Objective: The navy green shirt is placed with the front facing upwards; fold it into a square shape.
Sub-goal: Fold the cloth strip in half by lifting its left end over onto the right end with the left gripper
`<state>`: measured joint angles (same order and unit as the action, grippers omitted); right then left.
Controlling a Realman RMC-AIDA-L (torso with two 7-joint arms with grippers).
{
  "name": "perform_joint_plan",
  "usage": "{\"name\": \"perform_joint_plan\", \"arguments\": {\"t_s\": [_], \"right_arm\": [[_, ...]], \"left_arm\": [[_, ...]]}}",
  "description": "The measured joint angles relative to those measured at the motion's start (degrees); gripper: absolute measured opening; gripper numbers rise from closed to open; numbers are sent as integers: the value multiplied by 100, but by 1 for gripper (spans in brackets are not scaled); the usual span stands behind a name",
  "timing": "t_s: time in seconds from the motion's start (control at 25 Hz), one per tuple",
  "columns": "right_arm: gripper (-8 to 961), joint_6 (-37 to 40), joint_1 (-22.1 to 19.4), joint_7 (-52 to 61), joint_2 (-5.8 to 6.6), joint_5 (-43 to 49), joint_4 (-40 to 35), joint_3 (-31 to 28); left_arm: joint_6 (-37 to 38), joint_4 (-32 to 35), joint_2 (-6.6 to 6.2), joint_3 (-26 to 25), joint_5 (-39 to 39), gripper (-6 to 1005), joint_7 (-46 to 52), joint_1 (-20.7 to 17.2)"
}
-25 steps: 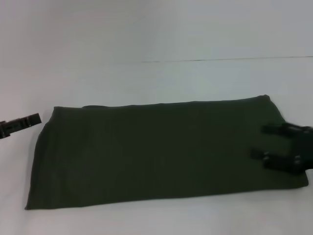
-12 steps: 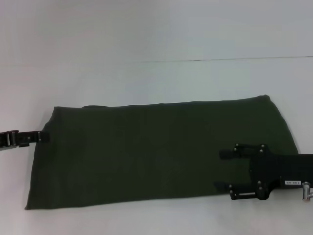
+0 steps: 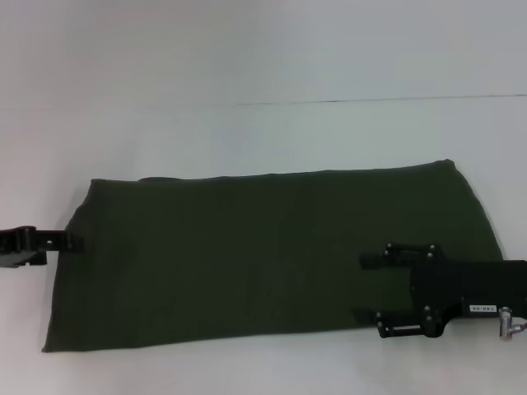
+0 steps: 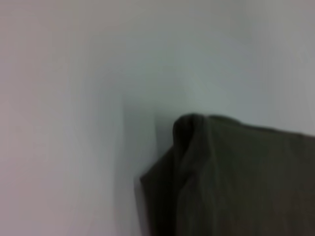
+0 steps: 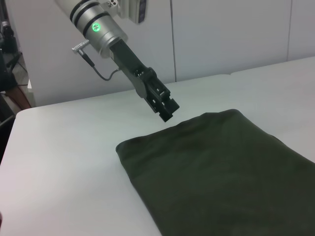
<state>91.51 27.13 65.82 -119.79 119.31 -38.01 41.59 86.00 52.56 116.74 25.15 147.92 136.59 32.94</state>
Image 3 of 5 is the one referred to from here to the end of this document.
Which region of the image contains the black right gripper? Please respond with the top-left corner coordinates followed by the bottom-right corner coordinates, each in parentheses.
top-left (349, 242), bottom-right (527, 340)

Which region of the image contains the right gripper cable with plug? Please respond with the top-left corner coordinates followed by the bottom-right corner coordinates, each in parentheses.
top-left (497, 306), bottom-right (527, 343)

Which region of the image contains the dark green FREE t-shirt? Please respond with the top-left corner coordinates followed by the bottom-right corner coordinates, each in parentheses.
top-left (40, 157), bottom-right (504, 354)

